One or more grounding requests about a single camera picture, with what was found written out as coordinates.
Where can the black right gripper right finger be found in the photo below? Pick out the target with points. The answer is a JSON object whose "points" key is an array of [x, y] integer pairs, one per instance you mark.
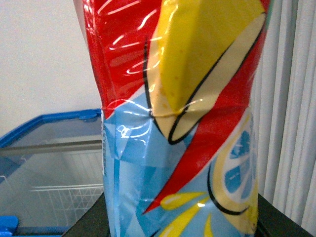
{"points": [[273, 223]]}

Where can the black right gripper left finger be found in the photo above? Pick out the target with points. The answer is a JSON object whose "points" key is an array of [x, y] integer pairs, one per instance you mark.
{"points": [[94, 223]]}

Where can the red iced tea bottle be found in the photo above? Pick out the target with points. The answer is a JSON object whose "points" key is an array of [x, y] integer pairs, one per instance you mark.
{"points": [[175, 78]]}

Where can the white blue chest freezer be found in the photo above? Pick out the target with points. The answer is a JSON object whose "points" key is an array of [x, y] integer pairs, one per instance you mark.
{"points": [[50, 169]]}

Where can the sliding glass freezer lid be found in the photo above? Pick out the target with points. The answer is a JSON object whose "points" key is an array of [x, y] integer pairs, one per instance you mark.
{"points": [[54, 136]]}

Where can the white pleated curtain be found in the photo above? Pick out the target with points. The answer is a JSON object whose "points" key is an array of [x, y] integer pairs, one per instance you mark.
{"points": [[284, 106]]}

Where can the white wire freezer basket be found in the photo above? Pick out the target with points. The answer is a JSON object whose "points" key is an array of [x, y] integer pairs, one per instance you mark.
{"points": [[46, 206]]}

